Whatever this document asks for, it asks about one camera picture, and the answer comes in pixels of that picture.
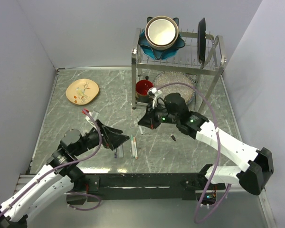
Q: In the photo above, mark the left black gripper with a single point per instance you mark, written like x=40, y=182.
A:
x=111, y=137

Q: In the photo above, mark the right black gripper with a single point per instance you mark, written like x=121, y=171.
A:
x=148, y=119

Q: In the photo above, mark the grey marker orange tip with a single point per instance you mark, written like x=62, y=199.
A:
x=120, y=152

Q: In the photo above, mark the white green-tipped highlighter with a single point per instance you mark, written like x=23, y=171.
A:
x=132, y=147

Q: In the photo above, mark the white marker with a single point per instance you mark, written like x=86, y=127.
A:
x=135, y=148

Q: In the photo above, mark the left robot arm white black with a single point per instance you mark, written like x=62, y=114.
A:
x=59, y=175

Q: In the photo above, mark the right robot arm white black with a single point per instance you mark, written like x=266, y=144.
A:
x=253, y=167

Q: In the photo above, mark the red black mug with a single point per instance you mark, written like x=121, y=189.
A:
x=141, y=90

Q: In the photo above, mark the yellow bird-pattern plate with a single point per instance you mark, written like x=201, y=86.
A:
x=82, y=91

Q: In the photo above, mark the steel dish rack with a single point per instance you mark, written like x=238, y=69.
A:
x=184, y=61

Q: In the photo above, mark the blue petal-shaped bowl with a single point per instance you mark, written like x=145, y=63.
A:
x=160, y=54

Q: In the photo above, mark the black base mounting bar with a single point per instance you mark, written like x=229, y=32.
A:
x=132, y=186

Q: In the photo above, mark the cream bowl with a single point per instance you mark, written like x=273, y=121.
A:
x=161, y=32

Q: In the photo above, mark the black plate upright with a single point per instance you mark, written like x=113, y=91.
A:
x=201, y=48

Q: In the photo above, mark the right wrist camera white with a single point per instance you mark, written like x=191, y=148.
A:
x=155, y=94

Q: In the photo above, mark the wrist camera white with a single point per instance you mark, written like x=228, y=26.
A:
x=93, y=114
x=155, y=94

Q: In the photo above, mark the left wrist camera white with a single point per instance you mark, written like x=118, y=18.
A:
x=93, y=114

